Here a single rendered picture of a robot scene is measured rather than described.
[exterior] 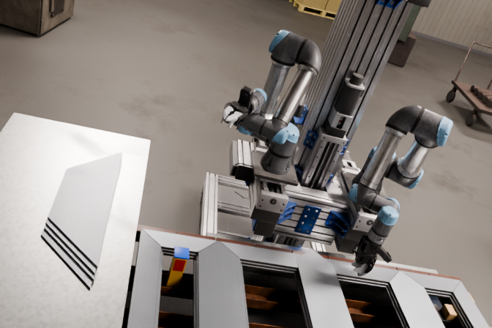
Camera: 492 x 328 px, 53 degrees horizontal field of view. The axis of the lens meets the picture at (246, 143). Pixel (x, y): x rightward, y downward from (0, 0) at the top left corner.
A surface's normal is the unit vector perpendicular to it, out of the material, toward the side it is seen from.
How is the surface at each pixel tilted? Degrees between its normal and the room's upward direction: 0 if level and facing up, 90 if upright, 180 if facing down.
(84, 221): 0
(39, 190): 0
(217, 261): 0
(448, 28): 90
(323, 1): 90
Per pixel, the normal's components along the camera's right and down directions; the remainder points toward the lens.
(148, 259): 0.29, -0.84
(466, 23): 0.04, 0.50
